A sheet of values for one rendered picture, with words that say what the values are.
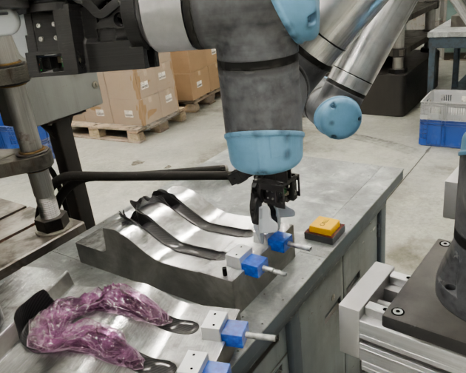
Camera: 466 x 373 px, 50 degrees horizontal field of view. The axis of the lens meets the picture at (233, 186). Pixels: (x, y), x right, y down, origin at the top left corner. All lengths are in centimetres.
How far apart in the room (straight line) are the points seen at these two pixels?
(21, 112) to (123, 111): 360
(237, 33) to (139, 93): 449
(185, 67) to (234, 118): 522
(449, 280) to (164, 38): 47
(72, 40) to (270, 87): 18
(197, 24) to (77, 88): 136
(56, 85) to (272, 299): 101
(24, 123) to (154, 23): 110
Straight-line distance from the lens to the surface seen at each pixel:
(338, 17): 55
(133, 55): 48
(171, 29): 45
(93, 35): 51
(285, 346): 131
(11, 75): 148
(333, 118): 87
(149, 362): 94
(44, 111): 171
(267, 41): 44
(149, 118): 503
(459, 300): 69
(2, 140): 483
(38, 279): 115
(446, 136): 423
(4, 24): 53
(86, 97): 181
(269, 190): 105
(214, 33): 45
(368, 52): 89
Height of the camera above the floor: 147
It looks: 24 degrees down
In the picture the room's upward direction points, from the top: 7 degrees counter-clockwise
